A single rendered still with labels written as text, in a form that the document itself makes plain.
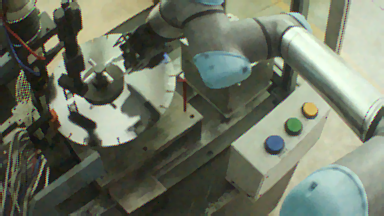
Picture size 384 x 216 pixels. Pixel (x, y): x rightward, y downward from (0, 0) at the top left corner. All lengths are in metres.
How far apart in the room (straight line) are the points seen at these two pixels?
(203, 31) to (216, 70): 0.06
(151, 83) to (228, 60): 0.35
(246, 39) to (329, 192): 0.38
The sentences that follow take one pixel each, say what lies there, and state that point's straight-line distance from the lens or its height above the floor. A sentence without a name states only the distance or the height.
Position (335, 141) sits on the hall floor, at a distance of 2.14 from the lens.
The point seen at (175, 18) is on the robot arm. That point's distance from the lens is 0.72.
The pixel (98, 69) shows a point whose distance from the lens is 0.95.
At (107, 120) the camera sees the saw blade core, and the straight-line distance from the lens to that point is 0.93.
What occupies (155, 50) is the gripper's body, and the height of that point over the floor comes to 1.10.
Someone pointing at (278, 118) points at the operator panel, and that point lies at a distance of 1.00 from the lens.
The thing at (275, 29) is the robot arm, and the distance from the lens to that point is 0.70.
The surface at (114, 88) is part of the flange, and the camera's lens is 0.97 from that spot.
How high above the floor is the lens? 1.69
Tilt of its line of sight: 53 degrees down
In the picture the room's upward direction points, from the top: 1 degrees clockwise
